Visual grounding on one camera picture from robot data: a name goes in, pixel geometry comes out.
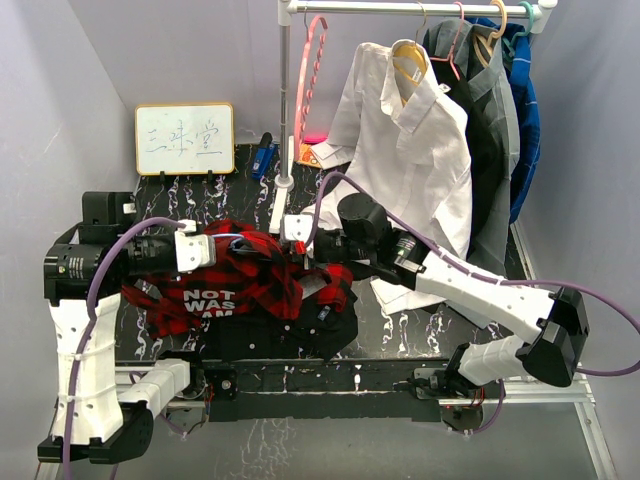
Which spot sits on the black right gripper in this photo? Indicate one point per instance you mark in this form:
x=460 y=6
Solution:
x=315 y=248

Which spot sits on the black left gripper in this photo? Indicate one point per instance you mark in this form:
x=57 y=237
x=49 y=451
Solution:
x=174 y=272

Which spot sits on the red black plaid shirt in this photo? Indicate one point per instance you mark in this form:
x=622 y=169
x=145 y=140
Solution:
x=235 y=285

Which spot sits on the light blue wire hanger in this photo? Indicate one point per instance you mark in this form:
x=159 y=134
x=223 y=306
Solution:
x=238 y=243

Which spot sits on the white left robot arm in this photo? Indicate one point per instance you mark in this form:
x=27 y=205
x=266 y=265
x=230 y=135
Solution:
x=83 y=272

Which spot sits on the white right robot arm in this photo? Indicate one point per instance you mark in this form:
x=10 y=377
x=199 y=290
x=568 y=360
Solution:
x=548 y=329

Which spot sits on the black button shirt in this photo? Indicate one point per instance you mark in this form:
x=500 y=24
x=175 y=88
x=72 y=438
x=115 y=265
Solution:
x=321 y=332

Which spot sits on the white collared shirt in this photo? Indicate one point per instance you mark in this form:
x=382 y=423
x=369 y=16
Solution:
x=413 y=160

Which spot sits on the pink notched hanger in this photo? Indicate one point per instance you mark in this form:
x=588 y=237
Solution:
x=312 y=53

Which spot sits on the yellow wooden hanger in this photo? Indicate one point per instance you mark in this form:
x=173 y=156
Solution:
x=409 y=60

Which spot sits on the grey shirt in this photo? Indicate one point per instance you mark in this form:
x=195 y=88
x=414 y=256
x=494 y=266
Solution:
x=492 y=134

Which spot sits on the orange plastic hanger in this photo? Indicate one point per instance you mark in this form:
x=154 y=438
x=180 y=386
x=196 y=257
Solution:
x=484 y=45

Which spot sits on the teal plastic hanger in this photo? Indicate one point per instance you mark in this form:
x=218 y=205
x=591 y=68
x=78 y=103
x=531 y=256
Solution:
x=509 y=42

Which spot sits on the orange patterned card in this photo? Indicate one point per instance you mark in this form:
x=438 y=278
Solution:
x=305 y=156

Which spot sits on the small whiteboard with writing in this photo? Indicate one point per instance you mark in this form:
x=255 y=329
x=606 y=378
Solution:
x=184 y=139

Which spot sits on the blue stapler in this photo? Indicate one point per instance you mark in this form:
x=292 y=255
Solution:
x=263 y=156

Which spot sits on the blue jacket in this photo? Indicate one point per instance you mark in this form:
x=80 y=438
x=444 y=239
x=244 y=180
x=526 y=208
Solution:
x=523 y=92

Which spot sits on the metal clothes rack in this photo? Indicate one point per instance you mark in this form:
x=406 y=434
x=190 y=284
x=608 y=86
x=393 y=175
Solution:
x=537 y=14

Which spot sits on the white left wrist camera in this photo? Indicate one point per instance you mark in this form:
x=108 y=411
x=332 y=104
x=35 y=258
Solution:
x=194 y=251

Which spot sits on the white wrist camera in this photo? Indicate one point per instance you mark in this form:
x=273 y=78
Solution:
x=295 y=231
x=194 y=251

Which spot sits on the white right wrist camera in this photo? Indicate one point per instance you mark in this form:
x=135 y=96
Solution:
x=295 y=231

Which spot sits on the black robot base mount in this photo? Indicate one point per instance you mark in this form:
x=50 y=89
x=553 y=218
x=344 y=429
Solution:
x=358 y=388

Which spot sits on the pink wire hanger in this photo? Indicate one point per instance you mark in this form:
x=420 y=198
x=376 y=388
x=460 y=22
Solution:
x=449 y=59

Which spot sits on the aluminium rail frame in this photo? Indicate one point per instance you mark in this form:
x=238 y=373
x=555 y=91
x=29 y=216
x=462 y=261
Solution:
x=534 y=431

